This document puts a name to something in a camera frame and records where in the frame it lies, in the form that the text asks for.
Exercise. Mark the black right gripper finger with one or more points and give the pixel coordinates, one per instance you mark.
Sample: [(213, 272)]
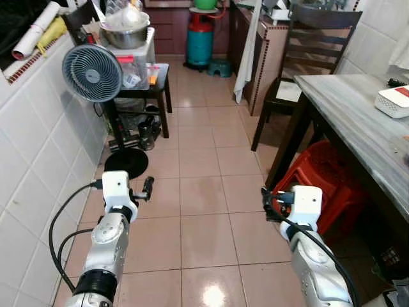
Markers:
[(266, 204)]

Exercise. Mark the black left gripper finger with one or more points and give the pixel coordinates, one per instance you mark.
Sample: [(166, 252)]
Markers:
[(149, 187)]

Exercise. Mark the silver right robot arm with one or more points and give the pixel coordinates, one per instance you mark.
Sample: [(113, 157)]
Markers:
[(316, 268)]

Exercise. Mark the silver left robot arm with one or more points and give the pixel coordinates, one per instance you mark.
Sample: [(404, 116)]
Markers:
[(105, 249)]

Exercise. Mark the red plastic stool stack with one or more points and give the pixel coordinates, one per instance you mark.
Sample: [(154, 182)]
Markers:
[(326, 173)]

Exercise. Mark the dark wooden dining table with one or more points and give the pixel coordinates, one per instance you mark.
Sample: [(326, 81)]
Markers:
[(287, 147)]

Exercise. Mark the dark wooden chair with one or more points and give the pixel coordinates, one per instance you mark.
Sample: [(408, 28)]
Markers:
[(270, 99)]

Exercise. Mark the white paper sheet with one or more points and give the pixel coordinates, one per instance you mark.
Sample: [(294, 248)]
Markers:
[(289, 93)]

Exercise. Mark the black side table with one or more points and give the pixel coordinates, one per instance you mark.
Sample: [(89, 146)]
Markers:
[(160, 77)]

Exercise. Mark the clear plastic storage box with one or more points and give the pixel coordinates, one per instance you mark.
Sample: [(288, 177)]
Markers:
[(137, 70)]

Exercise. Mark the grey standing fan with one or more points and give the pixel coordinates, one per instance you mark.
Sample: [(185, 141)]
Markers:
[(92, 73)]

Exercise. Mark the white hanging towel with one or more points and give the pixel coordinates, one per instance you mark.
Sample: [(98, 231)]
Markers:
[(246, 64)]

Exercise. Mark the small green plastic stool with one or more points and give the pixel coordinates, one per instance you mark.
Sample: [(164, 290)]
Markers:
[(220, 67)]

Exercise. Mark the tiled kitchen counter cabinet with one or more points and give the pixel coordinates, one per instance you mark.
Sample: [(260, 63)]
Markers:
[(271, 57)]

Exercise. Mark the white box with red label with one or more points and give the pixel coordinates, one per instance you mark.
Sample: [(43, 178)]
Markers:
[(391, 102)]

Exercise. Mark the metal mixing bowl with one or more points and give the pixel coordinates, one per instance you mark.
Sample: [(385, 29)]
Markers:
[(128, 38)]

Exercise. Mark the teal gas cylinder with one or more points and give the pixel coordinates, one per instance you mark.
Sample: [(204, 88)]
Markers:
[(199, 45)]

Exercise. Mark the clear plastic bag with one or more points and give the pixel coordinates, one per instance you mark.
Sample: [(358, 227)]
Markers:
[(128, 16)]

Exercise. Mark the yellow rubber gloves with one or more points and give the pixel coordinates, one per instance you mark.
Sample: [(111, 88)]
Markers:
[(54, 32)]

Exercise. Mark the white paper roll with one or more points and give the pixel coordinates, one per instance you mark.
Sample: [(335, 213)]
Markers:
[(32, 35)]

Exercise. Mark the green plastic basin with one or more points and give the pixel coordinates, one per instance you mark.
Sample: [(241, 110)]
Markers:
[(204, 4)]

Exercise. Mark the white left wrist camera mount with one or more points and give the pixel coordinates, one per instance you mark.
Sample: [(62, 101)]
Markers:
[(116, 188)]

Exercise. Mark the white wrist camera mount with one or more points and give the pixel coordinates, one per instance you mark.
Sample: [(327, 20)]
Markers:
[(116, 188), (308, 204)]

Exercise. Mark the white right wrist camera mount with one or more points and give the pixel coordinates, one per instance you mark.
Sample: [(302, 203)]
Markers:
[(308, 204)]

